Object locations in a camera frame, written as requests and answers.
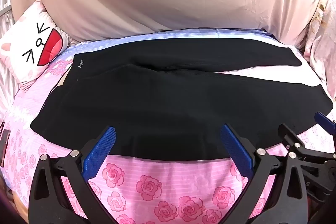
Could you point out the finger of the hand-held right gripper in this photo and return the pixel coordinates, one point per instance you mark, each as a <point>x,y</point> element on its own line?
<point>288,134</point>
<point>324,120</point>

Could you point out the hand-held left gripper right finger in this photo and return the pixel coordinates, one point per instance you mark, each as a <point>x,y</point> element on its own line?
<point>236,148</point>

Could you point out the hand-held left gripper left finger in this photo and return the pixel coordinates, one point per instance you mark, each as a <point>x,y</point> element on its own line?
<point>101,150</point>

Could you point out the black pants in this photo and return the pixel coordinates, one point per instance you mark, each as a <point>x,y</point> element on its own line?
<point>157,108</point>

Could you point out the pink rose print bedsheet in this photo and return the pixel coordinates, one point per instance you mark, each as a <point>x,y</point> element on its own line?
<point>162,187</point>

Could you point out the dark rectangular object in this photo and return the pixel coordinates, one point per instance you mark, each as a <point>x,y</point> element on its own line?
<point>4,142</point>

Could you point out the cream floral cloth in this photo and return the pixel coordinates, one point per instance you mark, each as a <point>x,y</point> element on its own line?
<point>325,16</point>

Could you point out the white cat face pillow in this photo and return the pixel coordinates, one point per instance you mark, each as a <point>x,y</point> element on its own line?
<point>29,50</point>

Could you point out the grey metal rail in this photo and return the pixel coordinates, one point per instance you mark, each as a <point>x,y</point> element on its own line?
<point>5,10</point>

